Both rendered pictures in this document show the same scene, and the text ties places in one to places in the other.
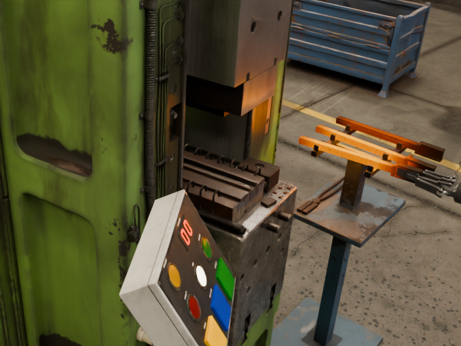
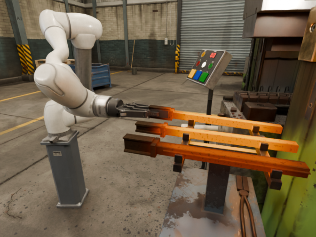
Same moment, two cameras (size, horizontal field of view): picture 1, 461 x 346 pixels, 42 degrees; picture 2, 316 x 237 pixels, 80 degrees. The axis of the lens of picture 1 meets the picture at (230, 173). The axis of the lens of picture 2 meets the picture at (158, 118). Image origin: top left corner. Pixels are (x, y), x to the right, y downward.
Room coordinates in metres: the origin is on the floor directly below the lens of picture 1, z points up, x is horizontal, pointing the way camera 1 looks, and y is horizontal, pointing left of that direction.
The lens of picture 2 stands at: (2.37, -0.81, 1.24)
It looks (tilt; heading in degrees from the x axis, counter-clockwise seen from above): 21 degrees down; 161
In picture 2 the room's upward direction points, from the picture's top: straight up
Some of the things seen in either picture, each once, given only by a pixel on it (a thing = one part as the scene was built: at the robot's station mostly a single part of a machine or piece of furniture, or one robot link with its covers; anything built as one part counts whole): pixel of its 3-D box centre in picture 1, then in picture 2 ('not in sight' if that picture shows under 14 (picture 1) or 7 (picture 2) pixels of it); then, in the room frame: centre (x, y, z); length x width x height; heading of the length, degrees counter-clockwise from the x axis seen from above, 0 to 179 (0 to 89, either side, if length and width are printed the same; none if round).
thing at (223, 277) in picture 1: (223, 279); (204, 77); (1.11, -0.01, 1.01); 0.07 x 0.05 x 0.07; 177
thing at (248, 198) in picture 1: (191, 179); (278, 100); (1.65, 0.12, 0.96); 0.42 x 0.20 x 0.09; 62
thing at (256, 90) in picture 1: (195, 71); (295, 26); (1.65, 0.12, 1.32); 0.42 x 0.20 x 0.10; 62
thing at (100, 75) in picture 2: not in sight; (87, 75); (-3.94, -0.95, 0.36); 1.20 x 0.80 x 0.72; 40
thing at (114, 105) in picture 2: (455, 189); (122, 108); (1.65, -0.71, 1.00); 0.09 x 0.08 x 0.07; 56
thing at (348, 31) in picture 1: (350, 34); not in sight; (5.69, -1.04, 0.36); 1.20 x 0.80 x 0.72; 57
